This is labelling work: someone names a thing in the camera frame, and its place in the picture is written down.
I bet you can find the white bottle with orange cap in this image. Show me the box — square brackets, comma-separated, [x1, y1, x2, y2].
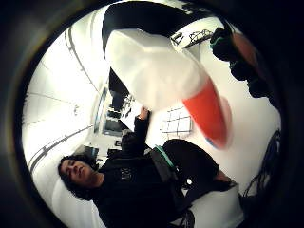
[104, 28, 235, 150]

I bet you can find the white gridded window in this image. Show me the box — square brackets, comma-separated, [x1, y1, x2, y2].
[160, 103, 194, 140]

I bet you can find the the person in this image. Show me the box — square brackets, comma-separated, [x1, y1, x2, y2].
[57, 106, 245, 228]

